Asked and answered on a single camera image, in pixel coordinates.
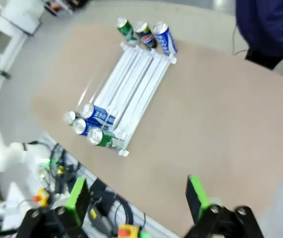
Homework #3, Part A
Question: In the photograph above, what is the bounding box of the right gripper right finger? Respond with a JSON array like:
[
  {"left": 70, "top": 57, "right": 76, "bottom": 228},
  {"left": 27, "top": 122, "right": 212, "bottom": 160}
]
[{"left": 182, "top": 175, "right": 265, "bottom": 238}]

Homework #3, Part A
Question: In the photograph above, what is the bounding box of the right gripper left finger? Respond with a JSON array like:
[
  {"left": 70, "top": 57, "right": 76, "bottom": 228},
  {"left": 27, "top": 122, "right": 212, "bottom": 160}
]
[{"left": 17, "top": 177, "right": 91, "bottom": 238}]

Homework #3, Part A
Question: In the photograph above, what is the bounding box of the person in dark hooded jacket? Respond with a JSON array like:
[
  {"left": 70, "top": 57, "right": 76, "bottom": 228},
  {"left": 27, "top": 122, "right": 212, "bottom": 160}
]
[{"left": 234, "top": 0, "right": 283, "bottom": 70}]

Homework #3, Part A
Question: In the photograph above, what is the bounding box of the black control box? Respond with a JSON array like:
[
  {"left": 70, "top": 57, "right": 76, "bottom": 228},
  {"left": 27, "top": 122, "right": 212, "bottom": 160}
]
[{"left": 89, "top": 178, "right": 114, "bottom": 199}]

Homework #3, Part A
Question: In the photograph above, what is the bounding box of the yellow emergency stop box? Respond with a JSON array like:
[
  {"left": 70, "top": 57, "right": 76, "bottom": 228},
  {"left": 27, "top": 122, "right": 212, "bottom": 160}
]
[
  {"left": 32, "top": 188, "right": 50, "bottom": 205},
  {"left": 118, "top": 224, "right": 141, "bottom": 238}
]

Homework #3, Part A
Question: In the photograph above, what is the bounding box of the green Chilsung cider can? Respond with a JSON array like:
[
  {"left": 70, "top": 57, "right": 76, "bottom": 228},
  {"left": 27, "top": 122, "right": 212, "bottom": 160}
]
[
  {"left": 116, "top": 17, "right": 138, "bottom": 46},
  {"left": 86, "top": 127, "right": 124, "bottom": 150}
]

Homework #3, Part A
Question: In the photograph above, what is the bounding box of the blue Pocari Sweat can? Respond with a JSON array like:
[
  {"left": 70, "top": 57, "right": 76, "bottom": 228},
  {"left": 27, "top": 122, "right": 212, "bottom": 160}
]
[
  {"left": 72, "top": 118, "right": 100, "bottom": 137},
  {"left": 81, "top": 103, "right": 117, "bottom": 126},
  {"left": 152, "top": 21, "right": 179, "bottom": 56}
]

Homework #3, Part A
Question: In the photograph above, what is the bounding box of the black Pepsi can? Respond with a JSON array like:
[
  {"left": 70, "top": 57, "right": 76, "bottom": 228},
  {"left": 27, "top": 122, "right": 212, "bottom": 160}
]
[
  {"left": 134, "top": 21, "right": 157, "bottom": 50},
  {"left": 63, "top": 111, "right": 83, "bottom": 126}
]

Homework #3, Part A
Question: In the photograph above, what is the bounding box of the white can dispenser rack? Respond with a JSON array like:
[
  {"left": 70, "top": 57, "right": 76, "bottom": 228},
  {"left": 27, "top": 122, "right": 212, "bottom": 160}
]
[{"left": 78, "top": 41, "right": 177, "bottom": 157}]

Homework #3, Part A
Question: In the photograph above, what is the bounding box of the white glass door cabinet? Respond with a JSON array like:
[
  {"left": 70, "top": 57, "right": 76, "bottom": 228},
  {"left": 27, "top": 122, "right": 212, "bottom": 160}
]
[{"left": 0, "top": 0, "right": 44, "bottom": 117}]

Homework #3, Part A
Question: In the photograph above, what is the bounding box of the black cable bundle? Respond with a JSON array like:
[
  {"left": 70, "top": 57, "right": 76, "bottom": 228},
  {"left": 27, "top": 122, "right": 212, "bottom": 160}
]
[{"left": 44, "top": 141, "right": 147, "bottom": 238}]

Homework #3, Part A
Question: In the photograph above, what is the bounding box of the thin dark cable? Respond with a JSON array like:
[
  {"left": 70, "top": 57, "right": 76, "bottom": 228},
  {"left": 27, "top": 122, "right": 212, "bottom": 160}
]
[{"left": 231, "top": 24, "right": 250, "bottom": 57}]

